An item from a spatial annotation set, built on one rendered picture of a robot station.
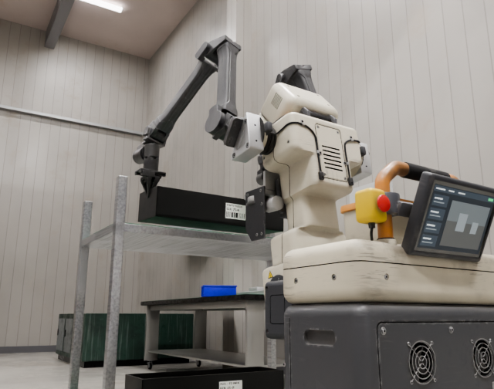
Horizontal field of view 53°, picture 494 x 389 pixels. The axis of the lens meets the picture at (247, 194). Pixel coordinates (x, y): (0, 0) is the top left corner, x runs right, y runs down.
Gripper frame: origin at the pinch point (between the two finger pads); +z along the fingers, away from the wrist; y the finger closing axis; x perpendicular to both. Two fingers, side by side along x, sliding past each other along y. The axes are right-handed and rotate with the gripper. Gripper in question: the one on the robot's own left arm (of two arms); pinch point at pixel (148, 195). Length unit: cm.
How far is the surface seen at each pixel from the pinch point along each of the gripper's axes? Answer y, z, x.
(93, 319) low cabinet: -140, 56, -523
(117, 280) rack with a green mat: 16.5, 32.8, 21.0
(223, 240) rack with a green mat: -20.0, 17.1, 21.7
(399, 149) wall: -305, -115, -131
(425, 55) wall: -302, -196, -93
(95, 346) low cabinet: -146, 92, -522
